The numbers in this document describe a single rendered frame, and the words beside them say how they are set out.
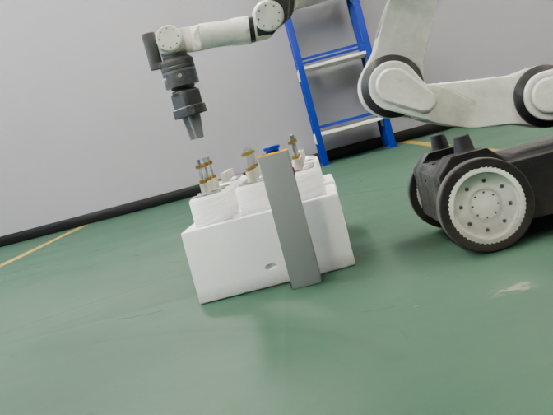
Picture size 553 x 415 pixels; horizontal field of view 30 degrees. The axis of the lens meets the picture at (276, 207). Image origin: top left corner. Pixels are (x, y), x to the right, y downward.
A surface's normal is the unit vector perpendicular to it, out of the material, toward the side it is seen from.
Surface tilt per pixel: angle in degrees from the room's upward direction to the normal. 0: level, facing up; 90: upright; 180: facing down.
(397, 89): 90
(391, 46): 90
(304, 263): 90
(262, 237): 90
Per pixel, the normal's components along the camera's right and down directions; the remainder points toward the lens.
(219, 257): -0.04, 0.08
